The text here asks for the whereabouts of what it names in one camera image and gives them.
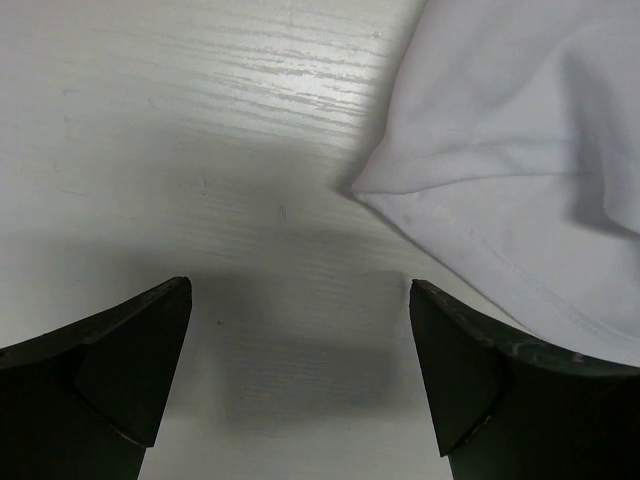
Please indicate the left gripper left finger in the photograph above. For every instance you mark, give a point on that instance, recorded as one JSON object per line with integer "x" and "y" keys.
{"x": 86, "y": 401}

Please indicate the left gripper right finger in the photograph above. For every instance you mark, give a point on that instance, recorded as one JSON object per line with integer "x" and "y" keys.
{"x": 507, "y": 405}

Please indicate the white t shirt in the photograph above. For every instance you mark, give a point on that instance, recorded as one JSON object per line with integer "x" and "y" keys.
{"x": 511, "y": 155}

